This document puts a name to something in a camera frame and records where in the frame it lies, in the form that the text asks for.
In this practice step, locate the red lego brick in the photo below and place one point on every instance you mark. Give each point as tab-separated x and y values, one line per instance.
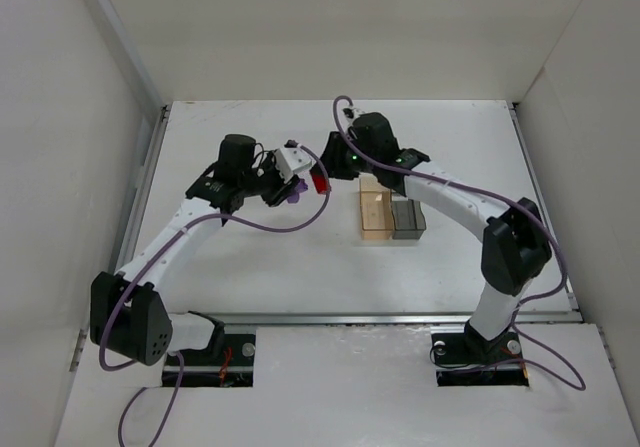
320	181

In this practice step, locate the clear orange container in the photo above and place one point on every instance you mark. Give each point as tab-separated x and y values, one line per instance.
375	210

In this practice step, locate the aluminium frame rail left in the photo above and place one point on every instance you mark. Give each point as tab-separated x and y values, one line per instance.
124	52

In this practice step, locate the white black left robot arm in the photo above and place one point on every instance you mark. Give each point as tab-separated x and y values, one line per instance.
129	321

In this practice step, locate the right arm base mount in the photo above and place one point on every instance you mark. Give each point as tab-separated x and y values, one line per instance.
457	365

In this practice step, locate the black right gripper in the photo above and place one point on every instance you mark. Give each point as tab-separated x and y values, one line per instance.
332	158

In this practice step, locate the aluminium frame rail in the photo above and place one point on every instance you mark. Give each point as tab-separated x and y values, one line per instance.
124	52
568	289

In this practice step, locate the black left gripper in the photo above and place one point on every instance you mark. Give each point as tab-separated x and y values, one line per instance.
275	192

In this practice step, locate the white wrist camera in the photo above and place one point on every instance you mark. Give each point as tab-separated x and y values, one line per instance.
352	113
292	160

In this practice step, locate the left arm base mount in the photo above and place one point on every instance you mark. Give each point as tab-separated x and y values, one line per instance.
228	366

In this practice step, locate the aluminium front rail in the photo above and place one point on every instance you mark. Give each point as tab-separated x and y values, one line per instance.
308	319

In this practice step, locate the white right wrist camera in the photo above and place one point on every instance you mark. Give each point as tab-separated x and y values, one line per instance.
352	113

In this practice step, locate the clear grey container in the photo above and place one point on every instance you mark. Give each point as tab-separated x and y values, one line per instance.
409	222

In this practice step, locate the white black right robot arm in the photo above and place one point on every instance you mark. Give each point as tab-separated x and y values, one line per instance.
514	248

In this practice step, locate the purple lego piece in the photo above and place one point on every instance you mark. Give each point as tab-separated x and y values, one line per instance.
300	188

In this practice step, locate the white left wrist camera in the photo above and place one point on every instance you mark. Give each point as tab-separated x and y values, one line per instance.
292	160

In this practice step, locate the aluminium frame rail right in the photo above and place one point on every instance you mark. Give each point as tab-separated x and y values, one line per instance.
568	289

